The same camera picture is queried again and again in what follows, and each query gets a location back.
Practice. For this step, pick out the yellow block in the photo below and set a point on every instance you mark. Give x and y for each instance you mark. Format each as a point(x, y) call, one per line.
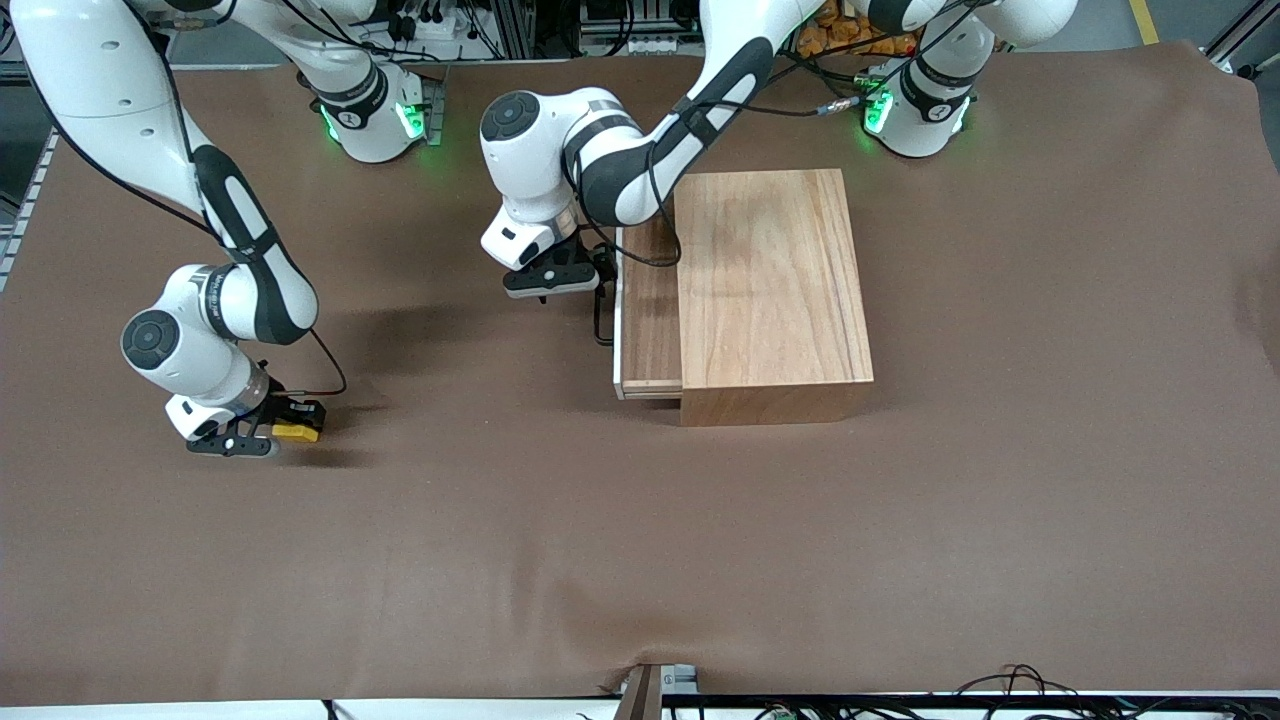
point(297, 433)

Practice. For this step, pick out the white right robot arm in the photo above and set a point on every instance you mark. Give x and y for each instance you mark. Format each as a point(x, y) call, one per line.
point(100, 100)

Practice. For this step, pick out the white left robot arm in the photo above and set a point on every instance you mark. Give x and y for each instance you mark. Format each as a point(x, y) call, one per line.
point(620, 160)

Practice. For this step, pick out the light wooden box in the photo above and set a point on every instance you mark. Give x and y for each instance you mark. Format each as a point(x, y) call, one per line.
point(770, 280)

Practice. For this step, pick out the white power strip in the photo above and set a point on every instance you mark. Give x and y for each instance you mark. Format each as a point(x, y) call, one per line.
point(645, 45)

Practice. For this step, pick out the brown table cover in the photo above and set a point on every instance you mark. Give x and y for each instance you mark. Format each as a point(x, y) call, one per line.
point(500, 550)

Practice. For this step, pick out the orange items pile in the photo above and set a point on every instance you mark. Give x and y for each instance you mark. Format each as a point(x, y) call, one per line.
point(840, 35)

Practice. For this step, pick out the white perforated rail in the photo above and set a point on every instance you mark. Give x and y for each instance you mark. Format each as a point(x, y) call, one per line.
point(30, 190)

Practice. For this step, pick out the metal bracket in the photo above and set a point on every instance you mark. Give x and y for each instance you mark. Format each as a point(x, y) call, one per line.
point(640, 695)

